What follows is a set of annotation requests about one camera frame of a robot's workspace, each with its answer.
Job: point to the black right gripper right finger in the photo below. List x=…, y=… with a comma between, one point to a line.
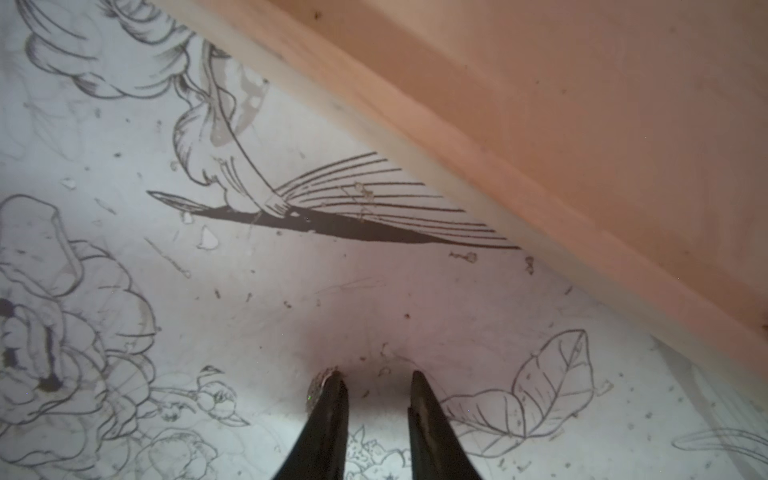
x=436, y=453

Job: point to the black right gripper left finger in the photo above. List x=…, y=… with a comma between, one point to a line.
x=320, y=450

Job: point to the wooden jewelry display stand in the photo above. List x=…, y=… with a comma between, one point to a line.
x=622, y=142

